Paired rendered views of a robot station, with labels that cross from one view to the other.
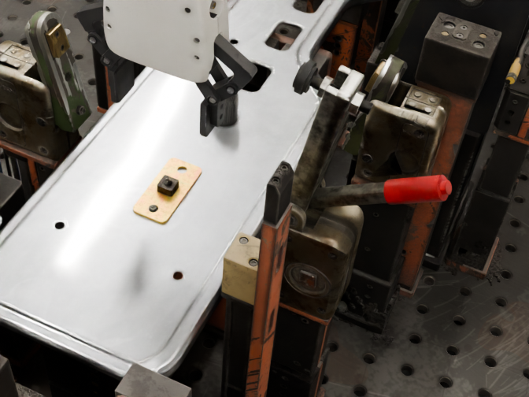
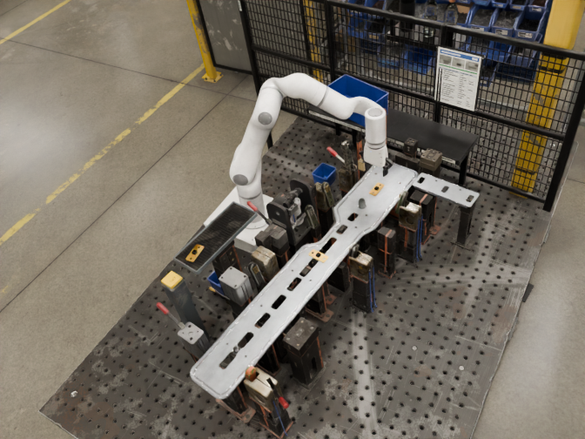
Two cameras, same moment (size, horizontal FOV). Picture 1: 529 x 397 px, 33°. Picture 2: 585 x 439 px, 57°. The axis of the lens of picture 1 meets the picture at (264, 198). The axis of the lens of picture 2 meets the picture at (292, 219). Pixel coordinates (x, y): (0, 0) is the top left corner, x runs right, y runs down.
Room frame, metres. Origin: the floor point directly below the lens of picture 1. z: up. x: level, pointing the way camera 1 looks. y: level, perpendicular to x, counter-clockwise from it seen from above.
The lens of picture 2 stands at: (2.36, 0.46, 2.75)
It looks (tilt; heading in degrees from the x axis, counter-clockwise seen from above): 46 degrees down; 205
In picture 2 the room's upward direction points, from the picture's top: 11 degrees counter-clockwise
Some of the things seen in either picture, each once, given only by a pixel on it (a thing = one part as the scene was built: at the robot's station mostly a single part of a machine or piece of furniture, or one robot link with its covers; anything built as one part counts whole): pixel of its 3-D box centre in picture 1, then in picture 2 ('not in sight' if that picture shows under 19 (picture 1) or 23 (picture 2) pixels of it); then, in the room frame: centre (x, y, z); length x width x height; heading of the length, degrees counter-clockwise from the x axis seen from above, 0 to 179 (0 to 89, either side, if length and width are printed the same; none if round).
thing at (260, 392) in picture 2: not in sight; (270, 403); (1.65, -0.10, 0.88); 0.15 x 0.11 x 0.36; 69
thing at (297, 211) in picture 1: (290, 215); not in sight; (0.53, -0.02, 1.06); 0.03 x 0.01 x 0.03; 69
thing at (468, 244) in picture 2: not in sight; (465, 221); (0.59, 0.51, 0.84); 0.11 x 0.06 x 0.29; 69
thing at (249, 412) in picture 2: not in sight; (227, 389); (1.63, -0.29, 0.84); 0.18 x 0.06 x 0.29; 69
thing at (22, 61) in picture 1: (43, 170); (409, 233); (0.73, 0.27, 0.87); 0.12 x 0.09 x 0.35; 69
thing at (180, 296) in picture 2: not in sight; (187, 313); (1.38, -0.55, 0.92); 0.08 x 0.08 x 0.44; 69
